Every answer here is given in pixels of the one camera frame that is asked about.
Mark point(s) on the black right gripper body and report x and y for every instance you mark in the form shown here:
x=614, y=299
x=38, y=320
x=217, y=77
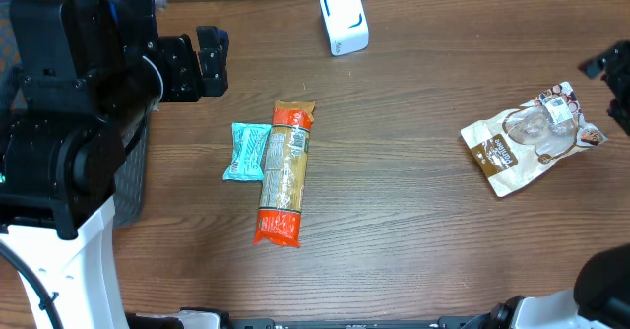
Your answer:
x=616, y=66

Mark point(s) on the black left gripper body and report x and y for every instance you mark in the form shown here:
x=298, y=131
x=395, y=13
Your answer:
x=183, y=68

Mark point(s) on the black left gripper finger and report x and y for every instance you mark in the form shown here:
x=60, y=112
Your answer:
x=213, y=43
x=214, y=75

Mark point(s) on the teal snack bar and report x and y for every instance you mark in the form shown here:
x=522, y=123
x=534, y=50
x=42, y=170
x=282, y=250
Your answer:
x=249, y=142

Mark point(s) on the clear brown snack bag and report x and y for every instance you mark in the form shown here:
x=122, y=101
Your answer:
x=518, y=145

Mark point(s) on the orange pasta package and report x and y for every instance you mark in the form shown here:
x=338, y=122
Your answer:
x=285, y=165

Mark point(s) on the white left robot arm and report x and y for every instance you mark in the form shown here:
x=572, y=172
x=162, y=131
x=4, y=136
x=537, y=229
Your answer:
x=90, y=74

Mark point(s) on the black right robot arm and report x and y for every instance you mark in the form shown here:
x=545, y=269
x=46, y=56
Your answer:
x=599, y=299

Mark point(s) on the white barcode scanner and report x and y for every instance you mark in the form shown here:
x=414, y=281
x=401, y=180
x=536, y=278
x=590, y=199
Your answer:
x=346, y=25

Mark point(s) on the grey plastic basket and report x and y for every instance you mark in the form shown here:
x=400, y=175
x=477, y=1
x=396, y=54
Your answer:
x=129, y=179

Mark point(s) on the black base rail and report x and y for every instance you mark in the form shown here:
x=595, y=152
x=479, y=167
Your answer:
x=200, y=318

